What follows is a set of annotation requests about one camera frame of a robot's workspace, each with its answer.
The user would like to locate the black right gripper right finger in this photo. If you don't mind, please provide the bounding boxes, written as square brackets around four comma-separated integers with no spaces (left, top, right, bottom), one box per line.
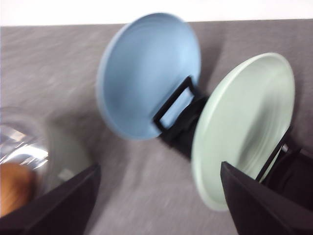
[221,161,313,235]

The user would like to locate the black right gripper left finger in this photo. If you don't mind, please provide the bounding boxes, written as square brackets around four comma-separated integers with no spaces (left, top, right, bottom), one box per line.
[0,164,101,235]

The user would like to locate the brown potato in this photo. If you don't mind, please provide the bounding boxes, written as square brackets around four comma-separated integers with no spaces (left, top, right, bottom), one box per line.
[1,162,34,218]

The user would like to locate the glass steamer lid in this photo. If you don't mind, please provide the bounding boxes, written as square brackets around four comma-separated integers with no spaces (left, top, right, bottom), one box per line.
[1,108,49,171]

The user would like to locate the green plate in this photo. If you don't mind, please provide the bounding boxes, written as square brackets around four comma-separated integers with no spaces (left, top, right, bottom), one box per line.
[192,53,295,210]

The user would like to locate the green electric steamer pot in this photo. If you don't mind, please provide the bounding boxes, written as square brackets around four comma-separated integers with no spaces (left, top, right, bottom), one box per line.
[41,117,96,197]

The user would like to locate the blue plate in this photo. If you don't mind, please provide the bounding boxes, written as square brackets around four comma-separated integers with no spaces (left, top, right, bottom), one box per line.
[96,13,201,141]

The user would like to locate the black dish rack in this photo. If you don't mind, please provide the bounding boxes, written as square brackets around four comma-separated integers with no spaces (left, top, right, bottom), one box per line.
[153,77,313,212]

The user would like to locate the grey table cloth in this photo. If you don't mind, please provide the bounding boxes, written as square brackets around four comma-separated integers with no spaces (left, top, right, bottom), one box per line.
[0,20,313,235]

